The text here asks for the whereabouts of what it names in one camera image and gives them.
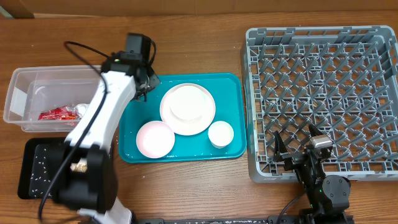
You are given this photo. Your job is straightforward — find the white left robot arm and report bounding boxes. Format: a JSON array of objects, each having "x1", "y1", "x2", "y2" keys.
[{"x1": 38, "y1": 33, "x2": 160, "y2": 223}]

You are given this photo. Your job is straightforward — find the pink bowl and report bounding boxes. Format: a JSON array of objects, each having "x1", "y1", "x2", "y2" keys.
[{"x1": 136, "y1": 121, "x2": 175, "y2": 159}]

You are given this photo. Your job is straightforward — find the small white plate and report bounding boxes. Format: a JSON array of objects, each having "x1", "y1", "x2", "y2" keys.
[{"x1": 170, "y1": 85, "x2": 205, "y2": 121}]

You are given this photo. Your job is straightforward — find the aluminium foil ball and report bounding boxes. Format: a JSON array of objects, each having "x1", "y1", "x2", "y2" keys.
[{"x1": 75, "y1": 103, "x2": 90, "y2": 119}]

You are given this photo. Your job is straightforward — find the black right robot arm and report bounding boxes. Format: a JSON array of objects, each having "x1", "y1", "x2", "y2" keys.
[{"x1": 273, "y1": 124, "x2": 354, "y2": 223}]

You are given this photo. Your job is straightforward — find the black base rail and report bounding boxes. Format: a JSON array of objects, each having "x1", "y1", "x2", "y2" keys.
[{"x1": 135, "y1": 215, "x2": 354, "y2": 224}]

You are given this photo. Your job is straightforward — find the grey dish rack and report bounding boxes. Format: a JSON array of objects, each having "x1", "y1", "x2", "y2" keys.
[{"x1": 242, "y1": 26, "x2": 397, "y2": 183}]

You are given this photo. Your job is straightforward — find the large white plate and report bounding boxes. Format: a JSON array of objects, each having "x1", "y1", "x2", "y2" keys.
[{"x1": 160, "y1": 83, "x2": 216, "y2": 136}]

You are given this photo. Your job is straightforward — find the white cup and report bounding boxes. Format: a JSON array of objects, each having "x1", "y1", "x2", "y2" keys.
[{"x1": 208, "y1": 121, "x2": 234, "y2": 149}]

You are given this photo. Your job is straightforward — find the clear plastic bin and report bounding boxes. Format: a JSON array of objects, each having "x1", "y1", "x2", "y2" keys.
[{"x1": 3, "y1": 65, "x2": 100, "y2": 133}]

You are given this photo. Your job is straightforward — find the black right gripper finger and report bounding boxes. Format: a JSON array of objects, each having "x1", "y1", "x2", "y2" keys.
[
  {"x1": 308, "y1": 124, "x2": 323, "y2": 137},
  {"x1": 274, "y1": 131, "x2": 288, "y2": 162}
]

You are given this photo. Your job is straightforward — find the teal plastic tray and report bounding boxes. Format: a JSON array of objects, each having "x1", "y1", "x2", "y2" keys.
[{"x1": 118, "y1": 73, "x2": 247, "y2": 164}]

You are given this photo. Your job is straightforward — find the red snack wrapper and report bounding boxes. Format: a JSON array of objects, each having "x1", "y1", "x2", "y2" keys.
[{"x1": 38, "y1": 106, "x2": 79, "y2": 120}]

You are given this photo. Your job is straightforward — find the black tray bin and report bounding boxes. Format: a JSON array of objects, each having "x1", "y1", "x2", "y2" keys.
[{"x1": 17, "y1": 136, "x2": 114, "y2": 200}]

